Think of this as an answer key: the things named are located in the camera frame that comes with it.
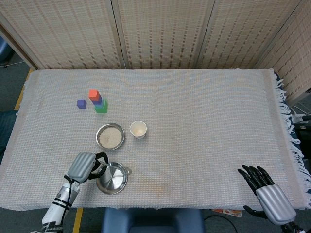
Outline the blue rounded seat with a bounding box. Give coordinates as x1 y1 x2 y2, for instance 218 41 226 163
0 40 13 63

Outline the orange foam cube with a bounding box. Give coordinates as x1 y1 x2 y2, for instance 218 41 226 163
88 89 101 102

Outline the green foam cube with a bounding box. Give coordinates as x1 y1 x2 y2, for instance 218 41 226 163
94 99 108 114

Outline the metal spoon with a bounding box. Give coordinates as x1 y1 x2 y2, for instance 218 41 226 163
99 162 132 175

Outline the steel plate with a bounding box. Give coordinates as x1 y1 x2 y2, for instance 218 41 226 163
95 162 128 195

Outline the black floor cable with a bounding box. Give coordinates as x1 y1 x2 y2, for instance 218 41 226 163
203 215 238 233

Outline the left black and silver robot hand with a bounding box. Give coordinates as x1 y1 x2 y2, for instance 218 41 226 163
67 151 109 184

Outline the steel bowl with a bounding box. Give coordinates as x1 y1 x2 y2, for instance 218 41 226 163
95 122 125 150

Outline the orange and white paper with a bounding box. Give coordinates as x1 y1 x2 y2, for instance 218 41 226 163
211 208 243 218

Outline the white power strip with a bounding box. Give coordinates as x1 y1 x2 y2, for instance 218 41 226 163
291 113 311 124

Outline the thin floor cable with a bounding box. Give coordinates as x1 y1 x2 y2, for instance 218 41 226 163
0 59 26 68

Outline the bamboo folding screen panel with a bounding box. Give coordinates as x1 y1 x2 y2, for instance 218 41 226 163
196 0 303 70
0 0 122 70
111 0 216 70
255 0 311 105

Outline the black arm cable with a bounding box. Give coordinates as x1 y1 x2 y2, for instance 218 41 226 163
59 175 74 233

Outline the white woven tablecloth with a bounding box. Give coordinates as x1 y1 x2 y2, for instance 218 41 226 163
0 68 311 211

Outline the black box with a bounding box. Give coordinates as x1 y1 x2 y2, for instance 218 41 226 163
293 122 311 156

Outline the white paper cup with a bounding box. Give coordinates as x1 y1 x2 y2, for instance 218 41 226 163
129 120 148 140

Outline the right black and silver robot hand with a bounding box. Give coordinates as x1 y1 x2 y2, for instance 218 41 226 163
237 164 297 225

